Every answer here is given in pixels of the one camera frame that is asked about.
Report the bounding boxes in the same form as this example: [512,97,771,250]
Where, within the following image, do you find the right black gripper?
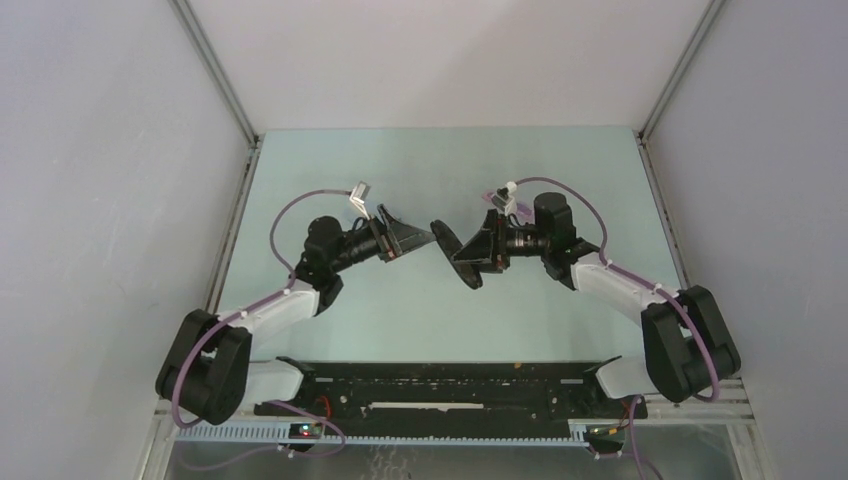
[452,209,551,275]

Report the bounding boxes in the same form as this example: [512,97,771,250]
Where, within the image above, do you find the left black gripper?
[330,206,435,275]

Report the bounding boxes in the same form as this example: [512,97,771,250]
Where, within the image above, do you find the right aluminium frame post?
[638,0,728,144]

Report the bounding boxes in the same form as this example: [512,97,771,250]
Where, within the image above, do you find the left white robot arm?
[155,206,435,429]

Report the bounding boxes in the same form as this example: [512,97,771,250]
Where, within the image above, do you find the pink sunglasses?
[482,190,534,223]

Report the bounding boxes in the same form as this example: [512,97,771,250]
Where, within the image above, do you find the black glasses case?
[429,219,484,291]

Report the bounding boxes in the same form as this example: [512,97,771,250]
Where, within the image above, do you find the aluminium frame post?
[638,0,728,144]
[168,0,260,148]

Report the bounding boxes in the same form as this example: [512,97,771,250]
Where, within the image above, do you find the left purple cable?
[168,188,352,431]

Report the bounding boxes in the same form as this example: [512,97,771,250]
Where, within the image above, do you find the left aluminium frame post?
[168,0,260,148]

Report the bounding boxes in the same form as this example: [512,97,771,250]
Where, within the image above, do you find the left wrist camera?
[348,181,371,217]

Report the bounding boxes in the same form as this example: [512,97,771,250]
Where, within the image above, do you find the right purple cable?
[513,176,722,404]

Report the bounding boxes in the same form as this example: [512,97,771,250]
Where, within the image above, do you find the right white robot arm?
[431,189,741,418]

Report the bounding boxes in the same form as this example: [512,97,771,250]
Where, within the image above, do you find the purple cable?
[168,188,352,431]
[513,176,722,404]

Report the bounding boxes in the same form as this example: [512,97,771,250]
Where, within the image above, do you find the white cable duct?
[176,422,589,447]

